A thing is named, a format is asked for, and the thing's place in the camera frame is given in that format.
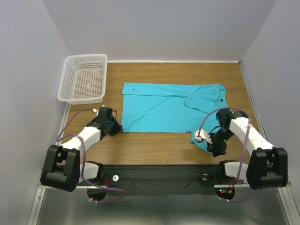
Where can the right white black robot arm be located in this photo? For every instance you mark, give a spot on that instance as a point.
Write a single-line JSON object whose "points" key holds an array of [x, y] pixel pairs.
{"points": [[268, 165]]}

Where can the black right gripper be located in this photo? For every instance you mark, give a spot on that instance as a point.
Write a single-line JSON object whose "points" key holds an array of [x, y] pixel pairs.
{"points": [[218, 147]]}

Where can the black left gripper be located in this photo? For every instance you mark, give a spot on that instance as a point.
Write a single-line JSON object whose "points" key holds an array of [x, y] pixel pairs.
{"points": [[113, 127]]}

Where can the white perforated plastic basket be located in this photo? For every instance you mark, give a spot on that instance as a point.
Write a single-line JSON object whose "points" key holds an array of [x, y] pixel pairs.
{"points": [[83, 79]]}

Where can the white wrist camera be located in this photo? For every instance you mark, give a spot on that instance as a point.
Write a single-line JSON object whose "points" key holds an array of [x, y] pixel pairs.
{"points": [[202, 135], [96, 111]]}

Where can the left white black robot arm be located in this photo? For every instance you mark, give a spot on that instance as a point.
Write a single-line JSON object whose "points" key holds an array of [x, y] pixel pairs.
{"points": [[62, 168]]}

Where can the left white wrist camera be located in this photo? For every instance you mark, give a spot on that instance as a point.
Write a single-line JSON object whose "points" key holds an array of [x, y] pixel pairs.
{"points": [[96, 111]]}

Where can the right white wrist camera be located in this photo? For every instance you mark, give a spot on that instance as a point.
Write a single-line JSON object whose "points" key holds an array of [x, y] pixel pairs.
{"points": [[202, 135]]}

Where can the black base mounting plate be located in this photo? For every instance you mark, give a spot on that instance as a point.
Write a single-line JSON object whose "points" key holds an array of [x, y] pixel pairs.
{"points": [[163, 179]]}

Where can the turquoise blue t shirt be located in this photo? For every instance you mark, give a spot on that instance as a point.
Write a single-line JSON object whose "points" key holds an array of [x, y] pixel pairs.
{"points": [[169, 108]]}

